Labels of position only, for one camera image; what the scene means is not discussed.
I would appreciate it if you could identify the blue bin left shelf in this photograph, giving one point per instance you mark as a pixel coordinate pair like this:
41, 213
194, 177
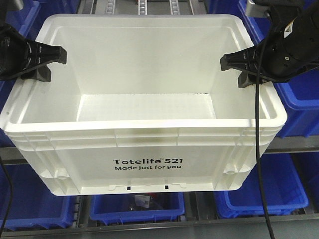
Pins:
22, 20

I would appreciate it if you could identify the blue bin lower right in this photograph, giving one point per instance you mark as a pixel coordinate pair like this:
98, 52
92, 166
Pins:
282, 186

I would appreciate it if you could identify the white plastic tote bin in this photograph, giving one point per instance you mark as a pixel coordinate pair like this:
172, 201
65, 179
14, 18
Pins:
141, 105

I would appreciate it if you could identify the plastic bag of parts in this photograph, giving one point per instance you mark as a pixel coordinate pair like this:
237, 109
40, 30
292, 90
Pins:
146, 202

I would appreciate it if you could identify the roller track back left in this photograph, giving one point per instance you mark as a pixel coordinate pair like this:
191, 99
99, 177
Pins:
110, 7

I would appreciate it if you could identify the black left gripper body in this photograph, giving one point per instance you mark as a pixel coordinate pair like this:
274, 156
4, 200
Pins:
15, 52

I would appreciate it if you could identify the blue bin right shelf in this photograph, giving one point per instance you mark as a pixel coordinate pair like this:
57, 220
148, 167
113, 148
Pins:
300, 96

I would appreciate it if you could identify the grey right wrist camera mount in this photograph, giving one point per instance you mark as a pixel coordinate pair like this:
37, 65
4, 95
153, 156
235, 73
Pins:
257, 8

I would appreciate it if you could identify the roller track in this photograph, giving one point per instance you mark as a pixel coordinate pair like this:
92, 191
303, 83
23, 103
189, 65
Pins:
174, 7
142, 7
110, 7

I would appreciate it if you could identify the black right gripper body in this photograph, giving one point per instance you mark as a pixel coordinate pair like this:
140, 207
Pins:
285, 58

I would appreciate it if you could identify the roller track back middle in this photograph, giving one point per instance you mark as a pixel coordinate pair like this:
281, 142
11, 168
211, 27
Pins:
142, 7

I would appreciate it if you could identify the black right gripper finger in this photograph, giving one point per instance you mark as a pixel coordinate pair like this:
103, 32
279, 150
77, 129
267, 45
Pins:
246, 60
246, 79

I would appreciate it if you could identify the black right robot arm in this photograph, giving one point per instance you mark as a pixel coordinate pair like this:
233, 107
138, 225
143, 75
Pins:
288, 18

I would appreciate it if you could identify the blue bin lower left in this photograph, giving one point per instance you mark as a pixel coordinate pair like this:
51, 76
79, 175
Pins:
34, 206

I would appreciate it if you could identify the blue bin lower middle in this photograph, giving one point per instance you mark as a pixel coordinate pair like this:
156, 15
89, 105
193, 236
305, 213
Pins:
113, 209

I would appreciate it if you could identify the blue bin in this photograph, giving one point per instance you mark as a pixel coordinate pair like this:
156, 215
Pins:
282, 186
34, 206
113, 209

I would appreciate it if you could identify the roller track back right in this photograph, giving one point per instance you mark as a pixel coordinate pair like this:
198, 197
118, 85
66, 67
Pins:
174, 7

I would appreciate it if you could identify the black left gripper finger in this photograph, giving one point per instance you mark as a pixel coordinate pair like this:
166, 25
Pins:
43, 54
42, 73

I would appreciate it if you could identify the blue bin shelf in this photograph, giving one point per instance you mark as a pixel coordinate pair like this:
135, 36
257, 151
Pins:
22, 20
300, 96

